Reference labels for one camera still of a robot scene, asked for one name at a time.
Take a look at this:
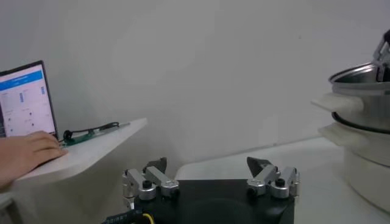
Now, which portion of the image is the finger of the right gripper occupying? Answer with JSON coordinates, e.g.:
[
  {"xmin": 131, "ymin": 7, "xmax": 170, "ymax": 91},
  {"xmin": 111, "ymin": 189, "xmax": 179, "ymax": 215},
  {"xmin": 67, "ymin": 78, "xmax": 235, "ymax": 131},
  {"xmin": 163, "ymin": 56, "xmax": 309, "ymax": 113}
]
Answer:
[{"xmin": 373, "ymin": 29, "xmax": 390, "ymax": 82}]

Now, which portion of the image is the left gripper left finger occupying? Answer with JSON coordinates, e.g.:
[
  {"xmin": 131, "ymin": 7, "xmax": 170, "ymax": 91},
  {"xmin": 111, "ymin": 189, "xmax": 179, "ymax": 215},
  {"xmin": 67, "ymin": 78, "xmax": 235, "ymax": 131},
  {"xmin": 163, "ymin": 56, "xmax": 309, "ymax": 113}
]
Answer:
[{"xmin": 122, "ymin": 157, "xmax": 180, "ymax": 201}]

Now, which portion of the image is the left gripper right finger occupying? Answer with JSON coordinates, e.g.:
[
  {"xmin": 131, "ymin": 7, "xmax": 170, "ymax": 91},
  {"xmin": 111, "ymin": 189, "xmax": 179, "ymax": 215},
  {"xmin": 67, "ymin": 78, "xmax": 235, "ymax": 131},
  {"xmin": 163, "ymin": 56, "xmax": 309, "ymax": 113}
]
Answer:
[{"xmin": 246, "ymin": 156, "xmax": 301, "ymax": 200}]

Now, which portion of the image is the perforated steel steamer basket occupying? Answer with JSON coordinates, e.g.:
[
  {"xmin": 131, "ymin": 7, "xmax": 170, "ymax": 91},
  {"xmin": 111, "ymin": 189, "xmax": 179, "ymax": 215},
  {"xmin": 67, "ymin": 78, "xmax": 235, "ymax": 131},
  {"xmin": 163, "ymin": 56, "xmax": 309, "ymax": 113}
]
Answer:
[{"xmin": 311, "ymin": 62, "xmax": 390, "ymax": 135}]

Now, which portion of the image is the bare human hand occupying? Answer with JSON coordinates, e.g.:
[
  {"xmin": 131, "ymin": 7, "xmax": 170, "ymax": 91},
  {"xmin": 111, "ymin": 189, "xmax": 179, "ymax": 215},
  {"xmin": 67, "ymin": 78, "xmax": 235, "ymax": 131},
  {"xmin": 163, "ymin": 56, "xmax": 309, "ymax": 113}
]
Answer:
[{"xmin": 0, "ymin": 130, "xmax": 68, "ymax": 189}]

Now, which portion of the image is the white side table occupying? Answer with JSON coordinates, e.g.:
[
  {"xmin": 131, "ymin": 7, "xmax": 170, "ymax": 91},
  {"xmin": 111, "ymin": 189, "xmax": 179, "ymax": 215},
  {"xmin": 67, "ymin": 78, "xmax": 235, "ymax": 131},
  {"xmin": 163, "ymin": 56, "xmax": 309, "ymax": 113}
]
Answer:
[{"xmin": 0, "ymin": 117, "xmax": 149, "ymax": 195}]

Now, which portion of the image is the cream electric cooking pot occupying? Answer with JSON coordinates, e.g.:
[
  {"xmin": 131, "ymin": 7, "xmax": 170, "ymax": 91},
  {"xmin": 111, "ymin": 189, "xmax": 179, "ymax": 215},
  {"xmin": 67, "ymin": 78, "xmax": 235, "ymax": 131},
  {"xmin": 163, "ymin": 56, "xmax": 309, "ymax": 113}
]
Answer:
[{"xmin": 318, "ymin": 121, "xmax": 390, "ymax": 214}]

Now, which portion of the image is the dark laptop computer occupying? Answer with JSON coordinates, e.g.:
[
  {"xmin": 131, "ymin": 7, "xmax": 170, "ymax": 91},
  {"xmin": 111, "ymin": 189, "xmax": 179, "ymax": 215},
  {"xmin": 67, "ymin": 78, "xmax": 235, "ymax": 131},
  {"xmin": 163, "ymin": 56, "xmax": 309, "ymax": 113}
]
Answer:
[{"xmin": 0, "ymin": 60, "xmax": 59, "ymax": 139}]

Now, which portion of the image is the thin black desk cable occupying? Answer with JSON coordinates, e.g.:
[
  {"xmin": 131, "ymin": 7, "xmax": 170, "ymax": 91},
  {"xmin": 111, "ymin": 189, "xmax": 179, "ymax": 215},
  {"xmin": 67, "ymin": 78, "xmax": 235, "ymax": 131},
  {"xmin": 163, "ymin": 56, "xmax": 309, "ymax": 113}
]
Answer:
[{"xmin": 62, "ymin": 121, "xmax": 120, "ymax": 142}]

